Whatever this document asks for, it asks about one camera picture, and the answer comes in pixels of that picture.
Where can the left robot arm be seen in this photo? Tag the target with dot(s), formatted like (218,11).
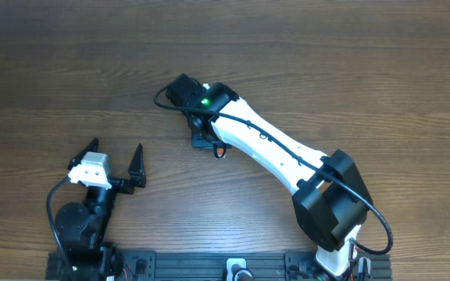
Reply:
(80,222)

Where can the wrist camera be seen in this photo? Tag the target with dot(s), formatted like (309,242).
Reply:
(90,171)
(206,86)

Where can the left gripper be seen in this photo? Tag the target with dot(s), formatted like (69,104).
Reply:
(121,185)

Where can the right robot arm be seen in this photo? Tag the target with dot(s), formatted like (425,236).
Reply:
(264,144)

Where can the orange cube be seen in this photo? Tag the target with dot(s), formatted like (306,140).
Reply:
(220,150)

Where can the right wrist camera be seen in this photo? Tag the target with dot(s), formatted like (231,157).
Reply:
(206,86)

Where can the mounting rail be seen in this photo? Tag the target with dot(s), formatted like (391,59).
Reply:
(193,267)

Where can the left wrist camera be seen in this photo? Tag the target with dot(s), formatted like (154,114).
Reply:
(90,171)

